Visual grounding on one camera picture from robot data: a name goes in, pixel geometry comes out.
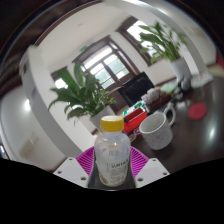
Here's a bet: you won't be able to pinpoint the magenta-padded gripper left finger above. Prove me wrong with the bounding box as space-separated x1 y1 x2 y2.
53 146 98 188

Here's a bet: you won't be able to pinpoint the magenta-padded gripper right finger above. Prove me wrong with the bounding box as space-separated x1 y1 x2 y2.
129 145 171 188

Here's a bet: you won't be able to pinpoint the clear bottle with yellow cap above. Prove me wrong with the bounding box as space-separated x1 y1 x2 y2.
94 115 132 188

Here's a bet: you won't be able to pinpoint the white speckled mug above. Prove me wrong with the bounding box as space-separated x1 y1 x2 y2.
138 104 177 151

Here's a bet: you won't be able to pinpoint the green box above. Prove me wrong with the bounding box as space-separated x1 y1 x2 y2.
122 101 148 118

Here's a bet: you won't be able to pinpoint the flat round red coaster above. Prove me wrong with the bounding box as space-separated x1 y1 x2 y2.
187 102 208 121

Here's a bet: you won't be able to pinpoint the green plant in white pot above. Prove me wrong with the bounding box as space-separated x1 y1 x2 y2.
136 21 193 81
48 61 123 130

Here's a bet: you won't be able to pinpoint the black chair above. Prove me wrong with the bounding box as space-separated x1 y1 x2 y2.
117 71 156 108

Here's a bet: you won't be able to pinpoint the pale green paper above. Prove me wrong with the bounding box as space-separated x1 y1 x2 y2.
159 81 179 95

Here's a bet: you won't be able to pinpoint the brown-framed window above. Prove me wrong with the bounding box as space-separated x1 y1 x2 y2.
49 66 73 91
116 15 161 66

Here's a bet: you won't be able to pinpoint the dark grey rounded object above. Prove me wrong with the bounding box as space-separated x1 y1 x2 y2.
176 75 193 93

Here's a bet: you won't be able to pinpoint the printed magazine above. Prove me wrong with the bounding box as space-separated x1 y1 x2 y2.
191 71 214 88

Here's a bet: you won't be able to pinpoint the brown wooden double door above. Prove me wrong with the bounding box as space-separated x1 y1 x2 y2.
71 35 141 91

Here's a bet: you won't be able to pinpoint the red carpeted stairs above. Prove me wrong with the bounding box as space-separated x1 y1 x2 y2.
216 49 224 69

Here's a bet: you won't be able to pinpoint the white wall unit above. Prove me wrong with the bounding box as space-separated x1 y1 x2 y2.
18 131 41 159

